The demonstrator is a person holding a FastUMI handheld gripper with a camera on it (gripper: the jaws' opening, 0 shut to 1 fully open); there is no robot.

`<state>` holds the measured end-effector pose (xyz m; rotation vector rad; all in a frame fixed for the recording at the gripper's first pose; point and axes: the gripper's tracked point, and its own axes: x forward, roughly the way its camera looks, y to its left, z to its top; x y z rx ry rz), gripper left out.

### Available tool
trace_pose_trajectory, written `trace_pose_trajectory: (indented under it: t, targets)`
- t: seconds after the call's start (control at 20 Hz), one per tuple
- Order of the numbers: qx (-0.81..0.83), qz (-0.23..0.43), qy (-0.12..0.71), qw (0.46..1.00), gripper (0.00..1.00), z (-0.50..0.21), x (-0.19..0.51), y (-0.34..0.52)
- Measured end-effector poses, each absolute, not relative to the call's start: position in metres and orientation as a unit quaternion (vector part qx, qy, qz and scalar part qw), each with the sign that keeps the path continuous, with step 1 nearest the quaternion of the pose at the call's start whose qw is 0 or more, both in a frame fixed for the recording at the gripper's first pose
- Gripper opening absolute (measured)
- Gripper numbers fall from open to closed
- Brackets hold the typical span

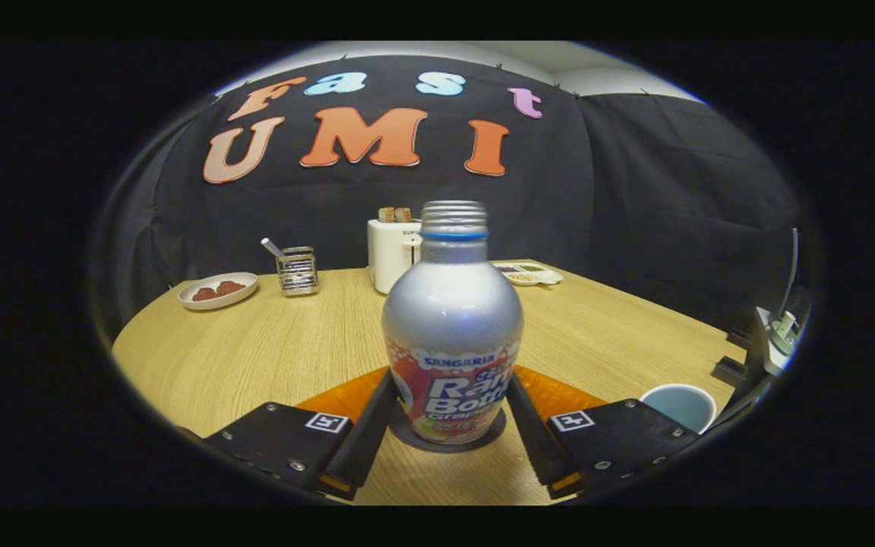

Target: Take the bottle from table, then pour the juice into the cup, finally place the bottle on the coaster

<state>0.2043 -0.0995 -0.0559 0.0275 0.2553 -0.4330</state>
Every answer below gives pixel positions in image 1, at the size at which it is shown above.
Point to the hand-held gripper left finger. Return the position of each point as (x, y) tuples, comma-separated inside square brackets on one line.
[(365, 441)]

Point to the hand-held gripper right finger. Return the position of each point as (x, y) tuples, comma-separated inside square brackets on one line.
[(536, 441)]

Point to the brown round coaster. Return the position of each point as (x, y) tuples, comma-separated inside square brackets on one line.
[(403, 439)]

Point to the silver juice bottle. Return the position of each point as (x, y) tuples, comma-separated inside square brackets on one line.
[(453, 319)]

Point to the white cup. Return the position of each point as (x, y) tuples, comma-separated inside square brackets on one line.
[(680, 403)]

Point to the wooden table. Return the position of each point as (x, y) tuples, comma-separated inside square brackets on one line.
[(270, 342)]

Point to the white divided tray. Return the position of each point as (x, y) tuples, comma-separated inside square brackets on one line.
[(532, 275)]

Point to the white toaster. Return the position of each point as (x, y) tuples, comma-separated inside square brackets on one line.
[(388, 254)]

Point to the white plate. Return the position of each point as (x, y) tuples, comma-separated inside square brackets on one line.
[(217, 302)]

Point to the red food piece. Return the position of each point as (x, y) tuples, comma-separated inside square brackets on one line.
[(204, 294), (230, 287)]

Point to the black table clamp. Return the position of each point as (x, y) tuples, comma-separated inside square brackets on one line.
[(740, 336), (730, 371)]

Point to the toast slice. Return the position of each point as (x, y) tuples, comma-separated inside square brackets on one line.
[(386, 215), (404, 215)]

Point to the black backdrop cloth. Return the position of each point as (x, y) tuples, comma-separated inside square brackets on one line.
[(635, 190)]

